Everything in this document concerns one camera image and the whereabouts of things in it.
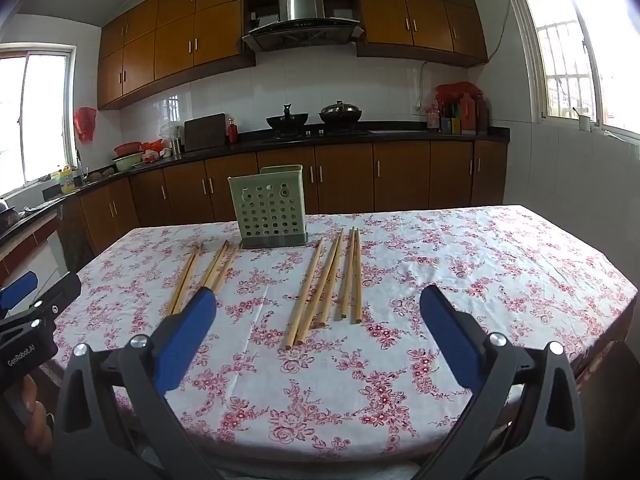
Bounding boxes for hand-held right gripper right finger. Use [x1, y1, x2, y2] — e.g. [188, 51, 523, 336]
[415, 284, 587, 480]

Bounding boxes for barred window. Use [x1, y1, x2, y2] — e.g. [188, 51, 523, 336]
[505, 0, 640, 143]

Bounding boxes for hanging red plastic bag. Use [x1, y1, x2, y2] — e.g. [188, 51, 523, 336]
[73, 106, 97, 144]

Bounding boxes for black wok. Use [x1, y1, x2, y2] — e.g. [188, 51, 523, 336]
[265, 104, 311, 133]

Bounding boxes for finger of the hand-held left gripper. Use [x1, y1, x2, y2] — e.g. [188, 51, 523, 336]
[0, 272, 82, 334]
[0, 271, 39, 317]

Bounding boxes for pale green basin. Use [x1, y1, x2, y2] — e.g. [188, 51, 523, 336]
[112, 153, 147, 173]

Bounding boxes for steel range hood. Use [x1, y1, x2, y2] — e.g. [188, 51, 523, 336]
[242, 0, 363, 53]

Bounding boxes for dark cutting board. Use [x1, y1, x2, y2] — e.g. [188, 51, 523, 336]
[184, 113, 227, 153]

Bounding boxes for wooden chopstick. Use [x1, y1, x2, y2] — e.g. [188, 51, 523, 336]
[311, 228, 346, 331]
[283, 238, 324, 352]
[171, 243, 205, 318]
[340, 226, 355, 322]
[353, 228, 363, 325]
[295, 235, 340, 347]
[200, 239, 230, 291]
[165, 244, 198, 317]
[215, 257, 243, 297]
[207, 243, 239, 295]

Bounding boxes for dark lidded pot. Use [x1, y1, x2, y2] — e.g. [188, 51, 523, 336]
[319, 101, 363, 125]

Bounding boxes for white plastic bag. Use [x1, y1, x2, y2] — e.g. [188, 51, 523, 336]
[159, 123, 185, 157]

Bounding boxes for large red bag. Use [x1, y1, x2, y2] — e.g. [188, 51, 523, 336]
[435, 81, 485, 107]

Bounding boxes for black gas stove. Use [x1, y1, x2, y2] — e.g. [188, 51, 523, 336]
[260, 127, 371, 141]

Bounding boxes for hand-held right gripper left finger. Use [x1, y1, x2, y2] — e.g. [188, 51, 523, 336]
[52, 286, 221, 480]

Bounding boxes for sliding window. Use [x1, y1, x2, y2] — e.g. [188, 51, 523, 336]
[0, 49, 77, 196]

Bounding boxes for person's left hand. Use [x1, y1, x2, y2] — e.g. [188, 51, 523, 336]
[16, 374, 55, 455]

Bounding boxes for green perforated chopstick holder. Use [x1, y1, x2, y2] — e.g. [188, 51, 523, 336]
[227, 164, 309, 250]

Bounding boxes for red floral tablecloth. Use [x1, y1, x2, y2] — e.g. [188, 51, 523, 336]
[47, 204, 638, 461]

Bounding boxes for wooden wall cabinets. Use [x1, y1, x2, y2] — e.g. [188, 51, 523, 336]
[96, 0, 488, 111]

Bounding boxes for black kitchen countertop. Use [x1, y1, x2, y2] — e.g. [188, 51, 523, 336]
[0, 124, 511, 256]

